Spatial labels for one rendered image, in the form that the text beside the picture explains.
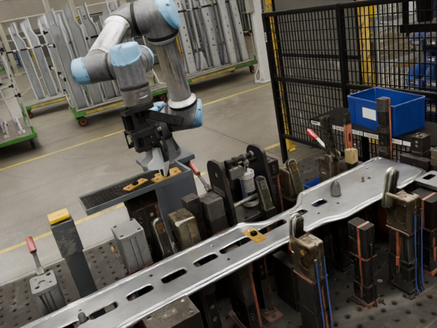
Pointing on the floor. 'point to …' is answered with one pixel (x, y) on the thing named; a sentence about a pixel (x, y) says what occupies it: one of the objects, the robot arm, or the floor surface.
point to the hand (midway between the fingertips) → (164, 170)
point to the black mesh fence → (340, 64)
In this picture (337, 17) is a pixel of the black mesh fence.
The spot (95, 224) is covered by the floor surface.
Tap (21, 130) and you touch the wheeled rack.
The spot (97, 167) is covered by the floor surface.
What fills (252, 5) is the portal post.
